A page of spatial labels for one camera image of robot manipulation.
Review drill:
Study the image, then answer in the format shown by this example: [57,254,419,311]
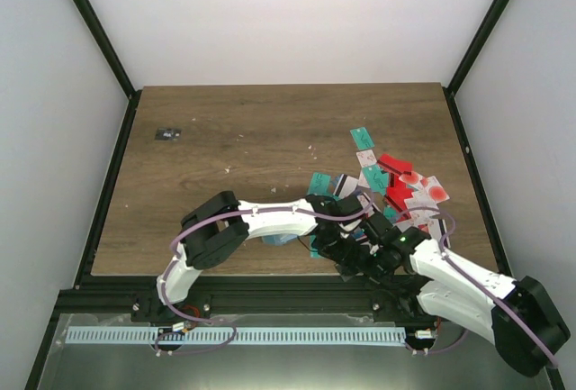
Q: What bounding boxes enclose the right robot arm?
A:
[340,214,571,377]

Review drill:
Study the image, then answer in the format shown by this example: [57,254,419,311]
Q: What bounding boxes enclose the teal VIP card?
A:
[308,172,331,195]

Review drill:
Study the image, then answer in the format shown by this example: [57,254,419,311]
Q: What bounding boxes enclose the teal card top right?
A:
[350,127,374,150]

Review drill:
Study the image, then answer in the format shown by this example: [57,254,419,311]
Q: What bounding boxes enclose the blue leather card holder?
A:
[262,234,297,246]

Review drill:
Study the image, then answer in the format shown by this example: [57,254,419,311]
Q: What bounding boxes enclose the light blue slotted cable duct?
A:
[65,326,406,347]

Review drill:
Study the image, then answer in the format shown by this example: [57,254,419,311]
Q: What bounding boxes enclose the small black card far left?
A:
[155,128,182,141]

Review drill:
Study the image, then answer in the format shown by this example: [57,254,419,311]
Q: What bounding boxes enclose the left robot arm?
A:
[151,191,366,322]

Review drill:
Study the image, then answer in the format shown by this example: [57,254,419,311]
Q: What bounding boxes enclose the black aluminium frame rail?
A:
[58,272,535,319]

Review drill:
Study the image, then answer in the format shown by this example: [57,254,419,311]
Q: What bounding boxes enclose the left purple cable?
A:
[153,191,375,358]

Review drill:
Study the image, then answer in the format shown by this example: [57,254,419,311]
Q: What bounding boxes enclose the white card with red pattern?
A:
[356,149,377,168]

